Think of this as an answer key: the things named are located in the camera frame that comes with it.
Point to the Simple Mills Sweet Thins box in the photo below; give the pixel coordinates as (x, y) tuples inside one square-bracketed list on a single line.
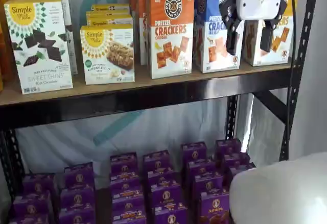
[(38, 55), (67, 14)]

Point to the yellow white pretzel crackers box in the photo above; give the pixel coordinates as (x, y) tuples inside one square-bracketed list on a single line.
[(283, 39)]

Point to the black metal shelf rack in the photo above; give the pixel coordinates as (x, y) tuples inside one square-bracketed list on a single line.
[(76, 137)]

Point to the purple Annie's snack box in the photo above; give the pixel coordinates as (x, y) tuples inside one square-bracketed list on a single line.
[(170, 216), (208, 183), (32, 203), (228, 146), (125, 182), (76, 217), (129, 216), (124, 162), (161, 179), (38, 183), (157, 161), (79, 175), (28, 220), (238, 170), (127, 198), (166, 196), (194, 152), (235, 160), (214, 208), (78, 198), (201, 168)]

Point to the Simple Mills almond bars box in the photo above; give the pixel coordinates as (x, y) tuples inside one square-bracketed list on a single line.
[(110, 7), (107, 55), (110, 21), (107, 14)]

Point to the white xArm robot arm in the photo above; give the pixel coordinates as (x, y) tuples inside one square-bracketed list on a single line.
[(281, 190)]

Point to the plain orange snack box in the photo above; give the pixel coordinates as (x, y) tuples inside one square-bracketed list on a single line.
[(6, 50), (1, 81)]

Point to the wooden shelf board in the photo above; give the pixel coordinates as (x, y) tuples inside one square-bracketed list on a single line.
[(102, 91)]

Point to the blue pretzel crackers box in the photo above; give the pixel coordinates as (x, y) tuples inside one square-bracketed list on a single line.
[(212, 9)]

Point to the black metal shelf beam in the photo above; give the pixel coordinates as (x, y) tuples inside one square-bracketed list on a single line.
[(153, 99)]

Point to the black diagonal shelf brace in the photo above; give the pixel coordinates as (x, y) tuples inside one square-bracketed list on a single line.
[(270, 106)]

